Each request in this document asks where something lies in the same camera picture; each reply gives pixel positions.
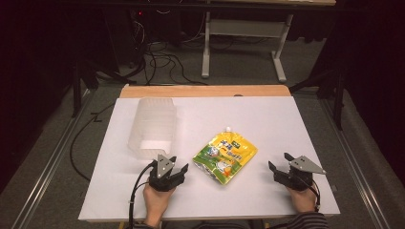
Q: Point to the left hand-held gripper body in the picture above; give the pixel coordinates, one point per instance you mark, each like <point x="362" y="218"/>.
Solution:
<point x="163" y="176"/>

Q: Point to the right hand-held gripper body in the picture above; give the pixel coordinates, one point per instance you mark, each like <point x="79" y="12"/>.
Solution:
<point x="297" y="173"/>

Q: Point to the translucent plastic storage bin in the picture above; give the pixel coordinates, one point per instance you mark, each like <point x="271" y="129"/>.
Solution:
<point x="153" y="127"/>

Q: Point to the yellow green spouted pouch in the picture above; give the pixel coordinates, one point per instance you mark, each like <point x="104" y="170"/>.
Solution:
<point x="224" y="157"/>

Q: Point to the person's left hand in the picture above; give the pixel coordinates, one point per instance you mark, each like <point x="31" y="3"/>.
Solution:
<point x="156" y="201"/>

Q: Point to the person's right hand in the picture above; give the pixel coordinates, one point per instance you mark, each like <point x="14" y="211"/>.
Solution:
<point x="302" y="198"/>

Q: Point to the white table cover sheet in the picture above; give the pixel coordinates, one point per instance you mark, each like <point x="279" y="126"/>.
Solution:
<point x="248" y="197"/>

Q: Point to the black metal stand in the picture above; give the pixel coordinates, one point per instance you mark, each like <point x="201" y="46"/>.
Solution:
<point x="79" y="82"/>
<point x="331" y="92"/>

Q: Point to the white metal desk frame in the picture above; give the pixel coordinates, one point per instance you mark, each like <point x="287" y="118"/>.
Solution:
<point x="245" y="31"/>

